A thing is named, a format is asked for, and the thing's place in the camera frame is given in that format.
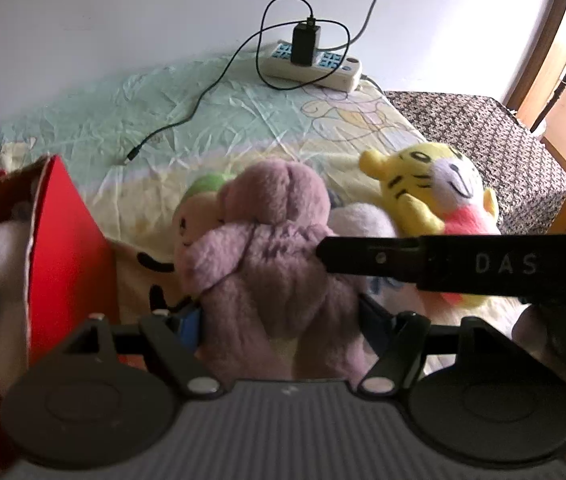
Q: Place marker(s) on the yellow tiger plush toy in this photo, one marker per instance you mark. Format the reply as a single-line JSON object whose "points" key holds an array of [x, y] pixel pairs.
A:
{"points": [[413, 185]]}

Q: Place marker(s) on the purple plush toy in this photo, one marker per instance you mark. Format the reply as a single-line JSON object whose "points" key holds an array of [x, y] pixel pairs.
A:
{"points": [[273, 270]]}

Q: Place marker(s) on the black charger adapter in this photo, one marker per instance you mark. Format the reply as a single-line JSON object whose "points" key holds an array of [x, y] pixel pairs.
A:
{"points": [[305, 45]]}

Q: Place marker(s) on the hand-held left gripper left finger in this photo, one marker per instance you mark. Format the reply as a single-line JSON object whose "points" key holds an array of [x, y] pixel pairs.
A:
{"points": [[190, 327]]}

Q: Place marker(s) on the white power strip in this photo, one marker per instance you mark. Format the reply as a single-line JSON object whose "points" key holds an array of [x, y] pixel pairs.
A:
{"points": [[343, 77]]}

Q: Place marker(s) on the green avocado plush toy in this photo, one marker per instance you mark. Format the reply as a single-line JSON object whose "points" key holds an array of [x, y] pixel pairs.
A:
{"points": [[198, 195]]}

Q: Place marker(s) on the dark patterned blanket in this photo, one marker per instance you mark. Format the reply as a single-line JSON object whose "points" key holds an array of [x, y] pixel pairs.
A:
{"points": [[488, 150]]}

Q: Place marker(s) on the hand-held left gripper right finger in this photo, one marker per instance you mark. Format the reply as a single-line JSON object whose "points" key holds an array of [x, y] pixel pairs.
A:
{"points": [[375, 320]]}

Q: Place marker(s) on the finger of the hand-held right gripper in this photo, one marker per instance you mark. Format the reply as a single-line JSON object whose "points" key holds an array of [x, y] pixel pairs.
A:
{"points": [[363, 257]]}

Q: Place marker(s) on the small white plush toy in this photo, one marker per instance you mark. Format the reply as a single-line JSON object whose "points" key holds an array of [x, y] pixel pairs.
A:
{"points": [[358, 220]]}

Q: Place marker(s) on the wooden door frame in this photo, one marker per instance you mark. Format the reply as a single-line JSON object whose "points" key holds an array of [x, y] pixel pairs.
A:
{"points": [[548, 35]]}

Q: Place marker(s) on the red cardboard box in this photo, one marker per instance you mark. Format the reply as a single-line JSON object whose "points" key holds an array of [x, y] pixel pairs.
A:
{"points": [[68, 260]]}

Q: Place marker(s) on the large white plush toy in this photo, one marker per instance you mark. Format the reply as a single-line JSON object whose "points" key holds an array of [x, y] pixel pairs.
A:
{"points": [[3, 260]]}

